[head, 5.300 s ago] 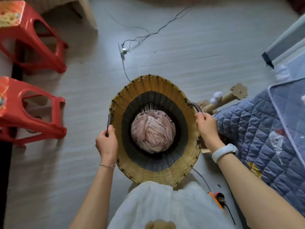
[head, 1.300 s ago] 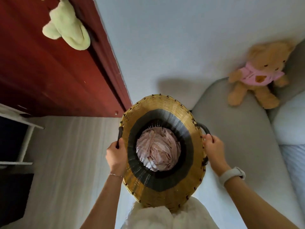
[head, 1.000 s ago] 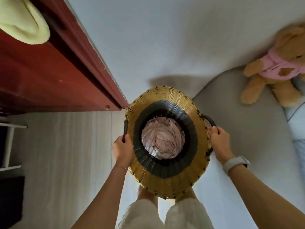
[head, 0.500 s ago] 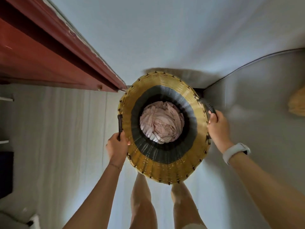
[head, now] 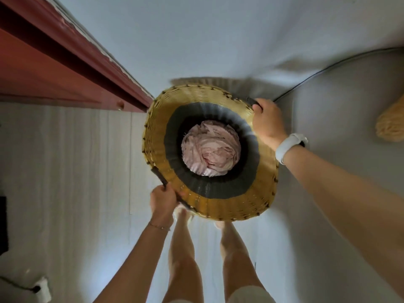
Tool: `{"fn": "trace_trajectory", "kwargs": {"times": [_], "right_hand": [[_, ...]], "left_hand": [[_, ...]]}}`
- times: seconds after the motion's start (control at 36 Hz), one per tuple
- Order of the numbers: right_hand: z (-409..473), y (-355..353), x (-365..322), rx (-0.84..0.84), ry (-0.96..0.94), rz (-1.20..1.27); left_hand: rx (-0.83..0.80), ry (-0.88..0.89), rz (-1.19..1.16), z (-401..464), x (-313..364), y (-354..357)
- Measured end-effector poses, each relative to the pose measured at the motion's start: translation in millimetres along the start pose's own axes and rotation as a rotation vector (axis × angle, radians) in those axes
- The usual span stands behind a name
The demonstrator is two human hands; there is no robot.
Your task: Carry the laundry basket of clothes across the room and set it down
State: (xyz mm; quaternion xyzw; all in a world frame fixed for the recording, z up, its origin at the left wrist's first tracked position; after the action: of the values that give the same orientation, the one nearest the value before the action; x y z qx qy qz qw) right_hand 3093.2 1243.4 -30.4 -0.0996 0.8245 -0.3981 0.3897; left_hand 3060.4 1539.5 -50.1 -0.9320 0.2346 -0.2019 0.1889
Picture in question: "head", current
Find pink crumpled cloth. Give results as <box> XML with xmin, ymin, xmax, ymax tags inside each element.
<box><xmin>181</xmin><ymin>120</ymin><xmax>242</xmax><ymax>178</ymax></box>

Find person's left leg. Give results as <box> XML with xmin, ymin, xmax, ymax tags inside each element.
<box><xmin>162</xmin><ymin>209</ymin><xmax>204</xmax><ymax>303</ymax></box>

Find person's left hand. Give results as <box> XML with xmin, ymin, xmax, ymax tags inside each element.
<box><xmin>150</xmin><ymin>182</ymin><xmax>180</xmax><ymax>230</ymax></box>

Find yellow straw broom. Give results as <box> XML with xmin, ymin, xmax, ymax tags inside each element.
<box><xmin>375</xmin><ymin>94</ymin><xmax>404</xmax><ymax>143</ymax></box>

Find person's right leg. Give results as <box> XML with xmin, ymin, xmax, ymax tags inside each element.
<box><xmin>215</xmin><ymin>221</ymin><xmax>276</xmax><ymax>303</ymax></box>

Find person's leg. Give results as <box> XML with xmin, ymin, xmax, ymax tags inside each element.
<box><xmin>215</xmin><ymin>221</ymin><xmax>276</xmax><ymax>303</ymax></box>
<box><xmin>162</xmin><ymin>209</ymin><xmax>204</xmax><ymax>303</ymax></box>

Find black flat object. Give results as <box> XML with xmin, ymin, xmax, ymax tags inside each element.
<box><xmin>0</xmin><ymin>196</ymin><xmax>9</xmax><ymax>256</ymax></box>

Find white wrist watch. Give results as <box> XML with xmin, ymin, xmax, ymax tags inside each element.
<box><xmin>275</xmin><ymin>133</ymin><xmax>309</xmax><ymax>166</ymax></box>

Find white shorts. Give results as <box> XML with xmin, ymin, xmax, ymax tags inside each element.
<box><xmin>228</xmin><ymin>285</ymin><xmax>276</xmax><ymax>303</ymax></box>

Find person's right hand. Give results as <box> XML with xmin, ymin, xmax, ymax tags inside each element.
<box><xmin>251</xmin><ymin>98</ymin><xmax>288</xmax><ymax>152</ymax></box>

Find short black cable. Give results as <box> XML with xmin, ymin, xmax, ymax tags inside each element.
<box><xmin>0</xmin><ymin>276</ymin><xmax>41</xmax><ymax>294</ymax></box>

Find white slipper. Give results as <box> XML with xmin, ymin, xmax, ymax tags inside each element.
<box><xmin>173</xmin><ymin>203</ymin><xmax>194</xmax><ymax>225</ymax></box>

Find white power plug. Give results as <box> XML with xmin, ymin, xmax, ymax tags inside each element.
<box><xmin>32</xmin><ymin>276</ymin><xmax>53</xmax><ymax>303</ymax></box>

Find yellow and black woven basket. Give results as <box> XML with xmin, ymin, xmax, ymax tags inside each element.
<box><xmin>142</xmin><ymin>84</ymin><xmax>280</xmax><ymax>222</ymax></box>

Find person's left forearm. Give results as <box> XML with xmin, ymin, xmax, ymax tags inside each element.
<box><xmin>93</xmin><ymin>223</ymin><xmax>173</xmax><ymax>303</ymax></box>

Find long black cable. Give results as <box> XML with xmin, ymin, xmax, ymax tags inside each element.
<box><xmin>273</xmin><ymin>47</ymin><xmax>404</xmax><ymax>103</ymax></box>

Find person's right forearm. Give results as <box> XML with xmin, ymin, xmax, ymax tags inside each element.
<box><xmin>282</xmin><ymin>144</ymin><xmax>404</xmax><ymax>298</ymax></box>

